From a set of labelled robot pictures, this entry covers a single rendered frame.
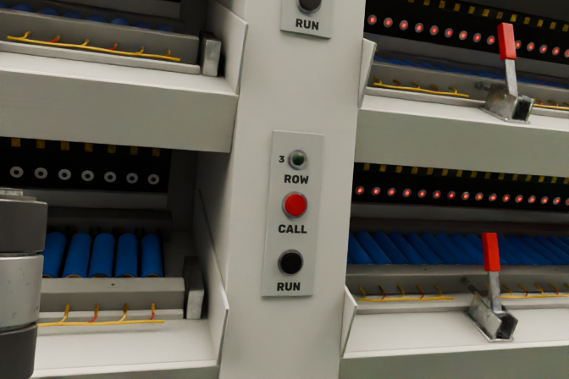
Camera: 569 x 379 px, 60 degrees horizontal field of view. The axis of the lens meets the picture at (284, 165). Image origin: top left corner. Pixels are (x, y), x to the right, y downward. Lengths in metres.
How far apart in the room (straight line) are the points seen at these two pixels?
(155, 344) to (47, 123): 0.18
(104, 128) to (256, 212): 0.12
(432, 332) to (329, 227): 0.15
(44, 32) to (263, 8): 0.17
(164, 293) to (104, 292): 0.04
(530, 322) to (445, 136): 0.21
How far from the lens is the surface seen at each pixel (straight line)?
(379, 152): 0.41
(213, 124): 0.36
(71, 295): 0.41
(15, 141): 0.51
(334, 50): 0.39
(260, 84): 0.36
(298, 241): 0.37
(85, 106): 0.36
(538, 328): 0.55
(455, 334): 0.49
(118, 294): 0.41
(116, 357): 0.39
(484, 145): 0.46
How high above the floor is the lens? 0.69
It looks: 1 degrees down
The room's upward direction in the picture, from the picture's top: 4 degrees clockwise
